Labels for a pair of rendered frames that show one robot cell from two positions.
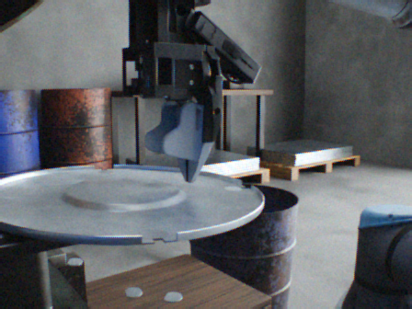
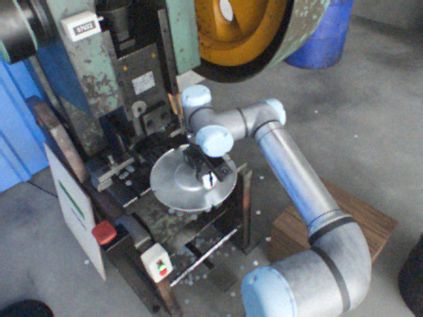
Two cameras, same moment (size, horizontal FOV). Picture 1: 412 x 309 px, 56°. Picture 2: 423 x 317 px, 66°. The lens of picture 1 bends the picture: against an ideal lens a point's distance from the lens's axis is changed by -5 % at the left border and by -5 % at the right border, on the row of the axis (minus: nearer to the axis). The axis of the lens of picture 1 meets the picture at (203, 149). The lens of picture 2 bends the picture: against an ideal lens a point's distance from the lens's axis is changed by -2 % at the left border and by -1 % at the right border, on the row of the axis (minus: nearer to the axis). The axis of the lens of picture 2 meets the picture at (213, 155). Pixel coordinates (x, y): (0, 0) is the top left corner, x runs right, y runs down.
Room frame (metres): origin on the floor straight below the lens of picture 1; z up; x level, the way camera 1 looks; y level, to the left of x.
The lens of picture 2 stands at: (0.45, -0.66, 1.60)
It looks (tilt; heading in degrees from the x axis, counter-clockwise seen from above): 45 degrees down; 88
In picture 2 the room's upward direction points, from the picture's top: 6 degrees counter-clockwise
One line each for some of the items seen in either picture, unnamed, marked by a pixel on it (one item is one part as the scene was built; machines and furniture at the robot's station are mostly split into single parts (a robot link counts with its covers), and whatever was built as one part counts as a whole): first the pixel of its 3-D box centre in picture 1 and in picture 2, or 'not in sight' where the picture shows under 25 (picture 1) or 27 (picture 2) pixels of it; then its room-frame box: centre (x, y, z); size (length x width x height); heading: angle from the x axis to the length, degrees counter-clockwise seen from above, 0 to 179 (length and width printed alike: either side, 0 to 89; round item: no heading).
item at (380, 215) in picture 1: (392, 241); not in sight; (0.68, -0.35, 0.62); 0.13 x 0.12 x 0.14; 15
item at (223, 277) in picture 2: not in sight; (190, 246); (0.32, 0.19, 0.14); 0.59 x 0.10 x 0.05; 127
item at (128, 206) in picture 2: not in sight; (153, 158); (0.24, 0.30, 0.68); 0.45 x 0.30 x 0.06; 37
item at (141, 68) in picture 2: not in sight; (138, 85); (0.27, 0.27, 1.04); 0.17 x 0.15 x 0.30; 127
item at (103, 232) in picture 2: not in sight; (106, 237); (0.11, -0.08, 0.72); 0.07 x 0.06 x 0.08; 127
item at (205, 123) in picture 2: not in sight; (217, 130); (0.49, -0.07, 1.09); 0.11 x 0.11 x 0.08; 15
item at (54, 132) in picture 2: not in sight; (96, 208); (-0.06, 0.25, 0.45); 0.92 x 0.12 x 0.90; 127
